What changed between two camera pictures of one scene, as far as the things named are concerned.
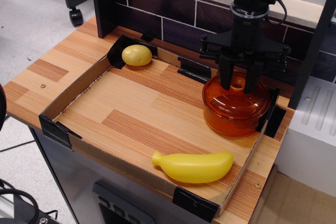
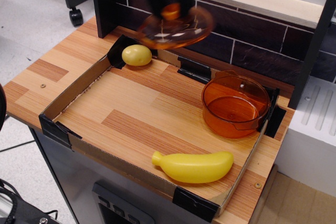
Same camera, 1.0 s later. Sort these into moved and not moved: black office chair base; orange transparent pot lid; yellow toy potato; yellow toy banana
Moved: orange transparent pot lid
Not moved: yellow toy banana; black office chair base; yellow toy potato
